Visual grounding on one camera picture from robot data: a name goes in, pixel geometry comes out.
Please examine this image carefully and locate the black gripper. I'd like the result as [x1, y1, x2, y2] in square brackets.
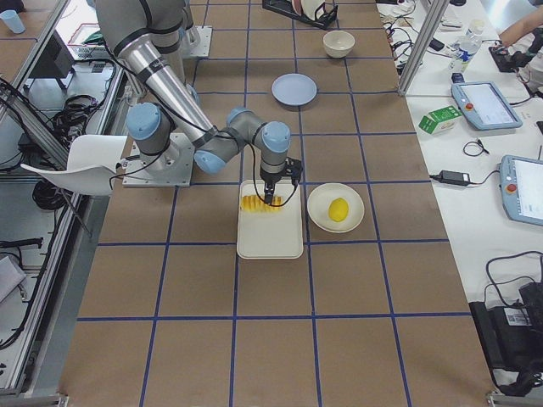
[260, 157, 303, 205]

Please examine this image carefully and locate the blue plate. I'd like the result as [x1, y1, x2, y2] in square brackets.
[271, 73, 317, 106]

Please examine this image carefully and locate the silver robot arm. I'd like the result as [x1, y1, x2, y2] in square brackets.
[94, 1, 302, 208]

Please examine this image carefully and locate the cream plate with lemon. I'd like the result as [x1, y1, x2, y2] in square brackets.
[308, 183, 365, 233]

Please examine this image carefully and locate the black plate rack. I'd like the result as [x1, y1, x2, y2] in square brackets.
[261, 0, 338, 30]

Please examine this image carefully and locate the cream plate in rack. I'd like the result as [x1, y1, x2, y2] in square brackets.
[300, 0, 326, 21]

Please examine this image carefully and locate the pink plate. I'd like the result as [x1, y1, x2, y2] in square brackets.
[291, 0, 303, 15]

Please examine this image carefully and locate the white rectangular tray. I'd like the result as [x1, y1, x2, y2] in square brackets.
[237, 181, 303, 259]

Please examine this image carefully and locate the yellow lemon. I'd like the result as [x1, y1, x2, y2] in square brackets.
[327, 198, 350, 222]

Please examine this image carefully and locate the cream bowl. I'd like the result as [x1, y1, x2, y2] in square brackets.
[322, 31, 355, 59]

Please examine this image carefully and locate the white chair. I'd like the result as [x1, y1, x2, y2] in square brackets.
[21, 135, 127, 196]

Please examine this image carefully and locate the black power adapter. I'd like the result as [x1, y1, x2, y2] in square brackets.
[439, 170, 471, 187]

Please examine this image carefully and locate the green white carton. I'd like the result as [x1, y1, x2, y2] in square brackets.
[418, 105, 462, 135]

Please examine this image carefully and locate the far teach pendant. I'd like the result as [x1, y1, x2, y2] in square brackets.
[451, 81, 523, 131]

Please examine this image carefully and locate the teach pendant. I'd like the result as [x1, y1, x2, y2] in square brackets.
[451, 81, 523, 131]
[499, 155, 542, 226]

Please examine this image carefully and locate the plastic water bottle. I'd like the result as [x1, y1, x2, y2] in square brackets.
[448, 20, 485, 73]

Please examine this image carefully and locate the near teach pendant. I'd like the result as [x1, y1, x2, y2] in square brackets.
[499, 155, 542, 226]

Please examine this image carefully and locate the blue plastic cup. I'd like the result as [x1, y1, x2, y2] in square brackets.
[0, 9, 25, 34]

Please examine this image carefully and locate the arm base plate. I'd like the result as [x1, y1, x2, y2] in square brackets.
[181, 25, 213, 59]
[122, 132, 194, 187]

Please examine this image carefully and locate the aluminium frame post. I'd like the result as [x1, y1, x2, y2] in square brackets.
[398, 0, 448, 96]

